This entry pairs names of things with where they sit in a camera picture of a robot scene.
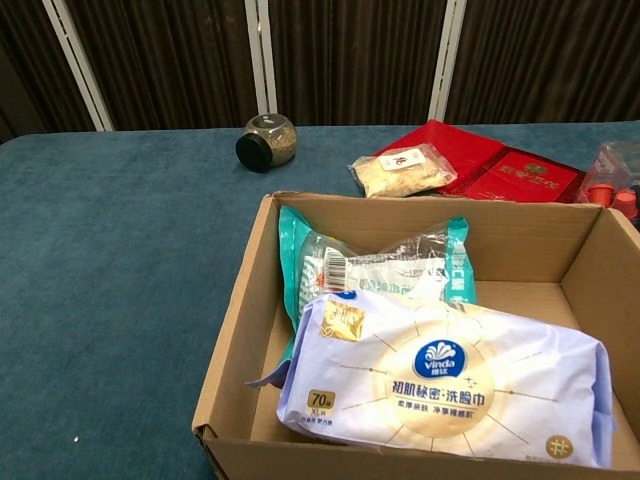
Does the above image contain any teal snack food bag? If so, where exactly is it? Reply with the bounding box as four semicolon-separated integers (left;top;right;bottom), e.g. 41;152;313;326
277;204;479;366

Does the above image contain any white lavender tissue pack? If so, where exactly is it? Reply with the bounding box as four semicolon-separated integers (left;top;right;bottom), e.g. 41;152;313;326
243;289;617;470

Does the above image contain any clear box of red capsules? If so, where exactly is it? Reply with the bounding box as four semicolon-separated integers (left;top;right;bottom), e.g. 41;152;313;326
574;140;640;221

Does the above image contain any clear bag of beige food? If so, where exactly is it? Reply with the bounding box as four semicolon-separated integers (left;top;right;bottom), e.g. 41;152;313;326
348;142;459;200

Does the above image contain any brown cardboard box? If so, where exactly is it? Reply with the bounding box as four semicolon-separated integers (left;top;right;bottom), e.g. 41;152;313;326
191;189;640;480

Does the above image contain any glass jar with black lid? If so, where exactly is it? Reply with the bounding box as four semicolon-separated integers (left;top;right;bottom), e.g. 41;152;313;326
235;113;298;174

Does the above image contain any blue felt table cover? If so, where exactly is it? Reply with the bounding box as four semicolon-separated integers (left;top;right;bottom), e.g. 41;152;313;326
0;119;640;480

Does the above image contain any white partition post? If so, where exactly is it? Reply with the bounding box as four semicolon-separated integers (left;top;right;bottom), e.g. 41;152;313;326
428;0;469;124
243;0;279;126
41;0;117;132

